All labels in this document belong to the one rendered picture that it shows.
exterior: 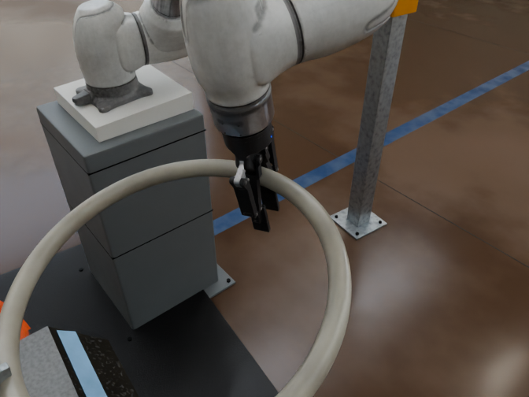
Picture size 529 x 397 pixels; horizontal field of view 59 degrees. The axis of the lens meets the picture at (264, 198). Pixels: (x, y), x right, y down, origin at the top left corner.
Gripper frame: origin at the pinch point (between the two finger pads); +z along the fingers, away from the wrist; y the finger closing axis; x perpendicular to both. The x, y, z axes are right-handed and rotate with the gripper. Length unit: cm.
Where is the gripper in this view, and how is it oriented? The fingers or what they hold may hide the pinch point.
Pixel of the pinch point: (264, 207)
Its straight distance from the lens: 83.0
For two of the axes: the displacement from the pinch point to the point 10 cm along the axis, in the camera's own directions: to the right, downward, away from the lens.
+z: 1.4, 6.5, 7.5
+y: -3.5, 7.4, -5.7
